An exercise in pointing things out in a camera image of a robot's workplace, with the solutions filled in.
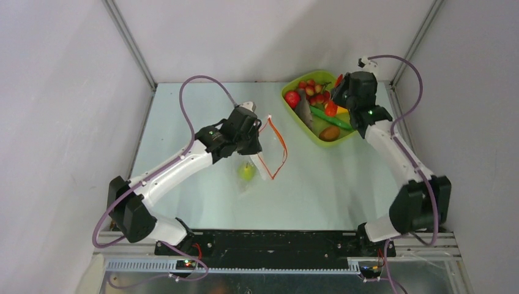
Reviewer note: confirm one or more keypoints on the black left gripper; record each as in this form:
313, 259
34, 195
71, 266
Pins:
256, 146

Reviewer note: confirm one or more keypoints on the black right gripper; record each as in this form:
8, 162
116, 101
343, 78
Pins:
338, 95

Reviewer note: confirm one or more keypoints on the red chili pepper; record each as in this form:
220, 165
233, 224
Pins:
331, 108

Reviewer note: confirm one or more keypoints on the green pear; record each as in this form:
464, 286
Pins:
246, 171

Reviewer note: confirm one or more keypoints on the clear zip bag orange zipper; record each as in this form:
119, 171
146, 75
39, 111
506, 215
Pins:
269, 161

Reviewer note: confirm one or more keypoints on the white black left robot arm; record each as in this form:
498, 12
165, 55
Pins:
134, 199

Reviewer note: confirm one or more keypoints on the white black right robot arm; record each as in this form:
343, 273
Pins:
423, 199

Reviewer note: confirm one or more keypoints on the orange yellow mango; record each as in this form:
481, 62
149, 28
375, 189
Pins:
341, 110

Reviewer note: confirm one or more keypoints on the green cucumber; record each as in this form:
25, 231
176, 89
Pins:
332, 120

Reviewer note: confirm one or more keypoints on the green plastic bin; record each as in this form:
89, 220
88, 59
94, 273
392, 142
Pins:
320, 76

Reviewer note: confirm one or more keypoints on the red cherry bunch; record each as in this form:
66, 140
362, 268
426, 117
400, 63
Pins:
315, 93

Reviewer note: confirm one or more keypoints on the dark grey fish toy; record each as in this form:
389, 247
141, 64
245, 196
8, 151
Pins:
303, 111

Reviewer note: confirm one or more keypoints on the red apple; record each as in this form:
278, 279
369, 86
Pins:
292, 98

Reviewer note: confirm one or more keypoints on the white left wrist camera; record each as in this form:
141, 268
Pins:
248, 105

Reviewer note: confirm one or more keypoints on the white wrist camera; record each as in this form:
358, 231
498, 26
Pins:
368, 65
248, 105

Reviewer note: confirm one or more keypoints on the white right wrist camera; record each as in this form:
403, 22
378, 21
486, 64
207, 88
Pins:
368, 65

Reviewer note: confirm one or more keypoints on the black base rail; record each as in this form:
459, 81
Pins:
281, 247

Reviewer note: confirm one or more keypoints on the grey cable duct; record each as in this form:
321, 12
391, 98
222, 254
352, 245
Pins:
142, 265

